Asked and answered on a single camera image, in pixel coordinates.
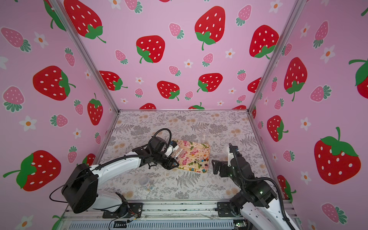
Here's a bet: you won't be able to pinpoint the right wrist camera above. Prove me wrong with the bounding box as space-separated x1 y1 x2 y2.
228 143 238 167

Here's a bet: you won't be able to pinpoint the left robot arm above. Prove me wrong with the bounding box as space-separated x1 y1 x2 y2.
61 137 179 217

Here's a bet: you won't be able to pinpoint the poured candies on tray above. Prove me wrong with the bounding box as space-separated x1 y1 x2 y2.
178 153 209 173

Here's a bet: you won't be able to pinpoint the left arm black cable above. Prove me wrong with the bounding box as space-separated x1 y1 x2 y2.
48 128 173 205

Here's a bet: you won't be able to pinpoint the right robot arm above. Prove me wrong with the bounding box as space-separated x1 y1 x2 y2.
211 144 299 230

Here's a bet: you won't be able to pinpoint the white vented strip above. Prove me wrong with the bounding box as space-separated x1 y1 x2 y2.
64 219 236 230

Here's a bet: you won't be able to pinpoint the aluminium front rail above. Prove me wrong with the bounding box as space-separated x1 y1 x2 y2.
63 200 297 221

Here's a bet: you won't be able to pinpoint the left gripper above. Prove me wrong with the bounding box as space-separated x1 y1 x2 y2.
153 150 181 170

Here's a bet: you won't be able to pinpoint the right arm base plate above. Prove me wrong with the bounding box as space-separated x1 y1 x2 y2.
215 201 247 217

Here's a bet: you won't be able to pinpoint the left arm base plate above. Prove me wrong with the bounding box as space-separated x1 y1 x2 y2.
102 202 144 219

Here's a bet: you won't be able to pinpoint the floral yellow tray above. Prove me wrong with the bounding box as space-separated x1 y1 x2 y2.
165 140 210 173

